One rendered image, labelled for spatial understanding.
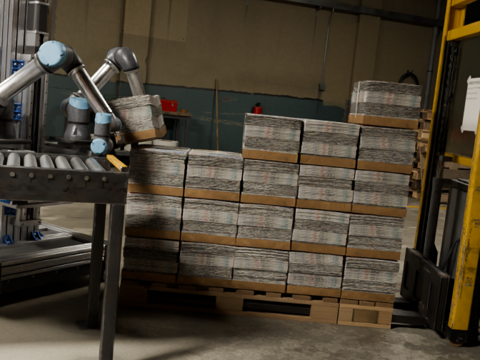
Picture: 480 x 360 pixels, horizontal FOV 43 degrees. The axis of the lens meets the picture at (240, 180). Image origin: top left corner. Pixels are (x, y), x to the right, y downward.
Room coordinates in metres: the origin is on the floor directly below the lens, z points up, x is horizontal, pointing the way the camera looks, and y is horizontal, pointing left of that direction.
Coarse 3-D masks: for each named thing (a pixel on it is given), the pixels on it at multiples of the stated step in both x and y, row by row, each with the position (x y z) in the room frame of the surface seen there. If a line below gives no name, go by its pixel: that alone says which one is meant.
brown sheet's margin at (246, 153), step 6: (246, 150) 3.14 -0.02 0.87; (252, 150) 3.14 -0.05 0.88; (246, 156) 3.14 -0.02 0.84; (252, 156) 3.14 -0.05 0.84; (258, 156) 3.14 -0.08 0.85; (264, 156) 3.14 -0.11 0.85; (270, 156) 3.14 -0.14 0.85; (276, 156) 3.14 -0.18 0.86; (282, 156) 3.14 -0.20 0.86; (288, 156) 3.14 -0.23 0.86; (294, 156) 3.14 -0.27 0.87
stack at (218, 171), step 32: (160, 160) 3.13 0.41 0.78; (192, 160) 3.13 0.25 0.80; (224, 160) 3.14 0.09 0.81; (256, 160) 3.15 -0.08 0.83; (256, 192) 3.14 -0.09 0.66; (288, 192) 3.15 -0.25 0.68; (320, 192) 3.16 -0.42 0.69; (352, 192) 3.16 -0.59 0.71; (128, 224) 3.12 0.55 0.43; (160, 224) 3.13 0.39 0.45; (192, 224) 3.14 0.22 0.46; (224, 224) 3.14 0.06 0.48; (256, 224) 3.14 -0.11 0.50; (288, 224) 3.14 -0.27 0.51; (320, 224) 3.16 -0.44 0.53; (128, 256) 3.13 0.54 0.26; (160, 256) 3.13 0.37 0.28; (192, 256) 3.14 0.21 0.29; (224, 256) 3.14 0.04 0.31; (256, 256) 3.15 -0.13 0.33; (288, 256) 3.15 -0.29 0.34; (320, 256) 3.16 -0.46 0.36; (128, 288) 3.12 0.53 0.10; (160, 288) 3.13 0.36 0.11; (192, 288) 3.13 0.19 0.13; (224, 288) 3.27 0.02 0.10; (320, 320) 3.15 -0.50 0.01
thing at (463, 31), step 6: (468, 24) 3.39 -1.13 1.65; (474, 24) 3.29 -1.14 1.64; (456, 30) 3.55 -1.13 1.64; (462, 30) 3.46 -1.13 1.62; (468, 30) 3.37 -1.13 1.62; (474, 30) 3.28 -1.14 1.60; (450, 36) 3.64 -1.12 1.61; (456, 36) 3.53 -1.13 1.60; (462, 36) 3.46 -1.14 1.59; (468, 36) 3.43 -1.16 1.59
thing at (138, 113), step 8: (136, 96) 3.18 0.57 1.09; (144, 96) 3.18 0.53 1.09; (152, 96) 3.27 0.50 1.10; (112, 104) 3.18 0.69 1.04; (120, 104) 3.17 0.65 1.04; (128, 104) 3.18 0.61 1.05; (136, 104) 3.17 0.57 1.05; (144, 104) 3.17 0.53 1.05; (152, 104) 3.23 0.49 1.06; (120, 112) 3.18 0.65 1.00; (128, 112) 3.18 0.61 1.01; (136, 112) 3.18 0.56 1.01; (144, 112) 3.18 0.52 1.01; (152, 112) 3.20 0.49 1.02; (128, 120) 3.18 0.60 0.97; (136, 120) 3.17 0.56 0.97; (144, 120) 3.17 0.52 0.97; (152, 120) 3.18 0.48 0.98; (128, 128) 3.17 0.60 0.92; (136, 128) 3.17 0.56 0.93; (144, 128) 3.17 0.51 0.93; (152, 128) 3.17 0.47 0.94
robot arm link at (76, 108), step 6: (72, 102) 3.44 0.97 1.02; (78, 102) 3.44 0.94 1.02; (84, 102) 3.45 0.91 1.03; (66, 108) 3.50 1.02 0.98; (72, 108) 3.44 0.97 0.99; (78, 108) 3.43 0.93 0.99; (84, 108) 3.45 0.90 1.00; (72, 114) 3.44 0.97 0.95; (78, 114) 3.43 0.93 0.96; (84, 114) 3.45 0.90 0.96; (72, 120) 3.44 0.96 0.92; (78, 120) 3.44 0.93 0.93; (84, 120) 3.45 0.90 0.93
